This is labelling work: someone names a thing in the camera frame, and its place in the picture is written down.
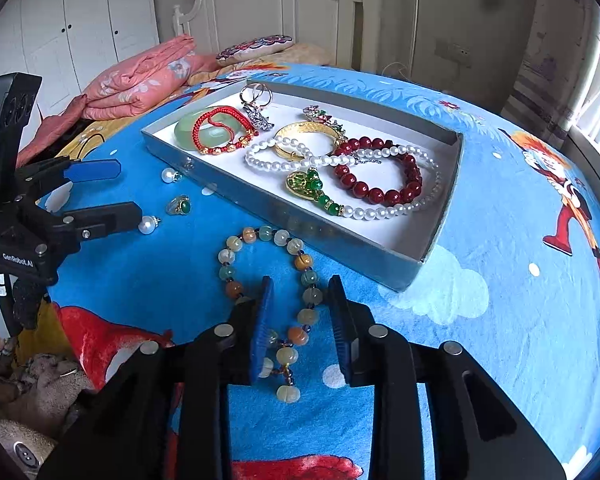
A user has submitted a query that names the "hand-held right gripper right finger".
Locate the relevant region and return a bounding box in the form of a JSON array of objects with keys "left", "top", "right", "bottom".
[{"left": 327, "top": 275, "right": 567, "bottom": 480}]

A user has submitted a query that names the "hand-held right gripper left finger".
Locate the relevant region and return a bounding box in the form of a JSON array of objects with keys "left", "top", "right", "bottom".
[{"left": 37, "top": 276, "right": 276, "bottom": 480}]

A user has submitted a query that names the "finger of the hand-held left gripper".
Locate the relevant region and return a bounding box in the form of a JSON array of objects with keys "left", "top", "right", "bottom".
[
  {"left": 17, "top": 201, "right": 143, "bottom": 256},
  {"left": 15, "top": 157, "right": 122, "bottom": 201}
]

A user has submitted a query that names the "multicolour agate bead bracelet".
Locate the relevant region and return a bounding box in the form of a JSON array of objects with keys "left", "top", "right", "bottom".
[{"left": 217, "top": 226, "right": 326, "bottom": 403}]

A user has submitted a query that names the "pale green jade bangle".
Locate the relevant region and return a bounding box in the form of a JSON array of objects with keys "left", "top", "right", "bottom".
[{"left": 174, "top": 108, "right": 243, "bottom": 152}]

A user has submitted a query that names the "red braided cord bracelet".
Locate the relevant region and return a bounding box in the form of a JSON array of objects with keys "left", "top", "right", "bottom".
[{"left": 191, "top": 106, "right": 260, "bottom": 157}]

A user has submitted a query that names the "grey cardboard box tray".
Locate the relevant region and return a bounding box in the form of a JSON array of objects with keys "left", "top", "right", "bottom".
[{"left": 141, "top": 78, "right": 465, "bottom": 292}]

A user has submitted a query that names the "gold heart green bead bracelet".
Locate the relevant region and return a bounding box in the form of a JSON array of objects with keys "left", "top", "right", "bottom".
[{"left": 285, "top": 167, "right": 343, "bottom": 216}]

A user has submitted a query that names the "dark red bead bracelet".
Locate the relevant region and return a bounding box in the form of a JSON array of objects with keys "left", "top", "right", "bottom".
[{"left": 332, "top": 136, "right": 424, "bottom": 206}]

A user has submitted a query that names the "white pearl necklace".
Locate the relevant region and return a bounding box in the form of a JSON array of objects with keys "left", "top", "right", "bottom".
[{"left": 244, "top": 137, "right": 443, "bottom": 222}]

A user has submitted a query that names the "silver filigree pendant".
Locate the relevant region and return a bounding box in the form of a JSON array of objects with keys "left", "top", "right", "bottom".
[{"left": 244, "top": 104, "right": 275, "bottom": 133}]

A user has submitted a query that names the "silver key ring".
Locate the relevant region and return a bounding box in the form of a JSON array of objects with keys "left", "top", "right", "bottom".
[{"left": 239, "top": 82, "right": 273, "bottom": 108}]

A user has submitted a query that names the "gold bangle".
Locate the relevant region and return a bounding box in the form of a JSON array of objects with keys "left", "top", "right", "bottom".
[{"left": 273, "top": 121, "right": 348, "bottom": 161}]

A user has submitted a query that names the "enamel flower brooch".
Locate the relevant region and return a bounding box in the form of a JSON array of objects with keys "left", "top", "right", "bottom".
[{"left": 302, "top": 105, "right": 348, "bottom": 136}]

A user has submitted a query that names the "dark red cloth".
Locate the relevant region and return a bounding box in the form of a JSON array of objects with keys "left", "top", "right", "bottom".
[{"left": 17, "top": 94, "right": 88, "bottom": 166}]

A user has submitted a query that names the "pink floral folded quilt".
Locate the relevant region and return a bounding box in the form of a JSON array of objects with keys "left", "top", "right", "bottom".
[{"left": 80, "top": 35, "right": 221, "bottom": 121}]

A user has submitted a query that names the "white wardrobe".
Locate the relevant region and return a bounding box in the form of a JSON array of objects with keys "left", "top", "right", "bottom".
[{"left": 0, "top": 0, "right": 161, "bottom": 111}]

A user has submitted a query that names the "beige fuzzy cloth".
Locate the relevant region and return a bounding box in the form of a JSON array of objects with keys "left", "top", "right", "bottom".
[{"left": 0, "top": 354, "right": 97, "bottom": 438}]

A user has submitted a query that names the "embroidered patterned pillow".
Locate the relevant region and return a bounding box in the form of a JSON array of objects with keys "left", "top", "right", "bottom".
[{"left": 216, "top": 34, "right": 295, "bottom": 63}]

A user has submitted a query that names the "cream floral pillow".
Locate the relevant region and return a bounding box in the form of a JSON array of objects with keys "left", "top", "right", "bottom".
[{"left": 280, "top": 42, "right": 333, "bottom": 66}]

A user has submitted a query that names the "white wooden headboard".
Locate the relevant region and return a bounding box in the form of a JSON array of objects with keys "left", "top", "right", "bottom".
[{"left": 172, "top": 0, "right": 383, "bottom": 73}]

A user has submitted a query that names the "thin metal pole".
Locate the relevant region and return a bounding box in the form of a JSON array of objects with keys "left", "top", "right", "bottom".
[{"left": 412, "top": 0, "right": 421, "bottom": 77}]

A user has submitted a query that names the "printed curtain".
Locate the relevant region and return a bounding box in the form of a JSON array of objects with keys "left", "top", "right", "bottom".
[{"left": 500, "top": 0, "right": 600, "bottom": 151}]

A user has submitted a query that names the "white charging cable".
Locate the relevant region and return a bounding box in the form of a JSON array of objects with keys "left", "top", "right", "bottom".
[{"left": 380, "top": 62, "right": 411, "bottom": 81}]

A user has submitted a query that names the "white wall socket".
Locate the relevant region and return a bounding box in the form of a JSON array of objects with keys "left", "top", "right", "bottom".
[{"left": 445, "top": 42, "right": 473, "bottom": 68}]

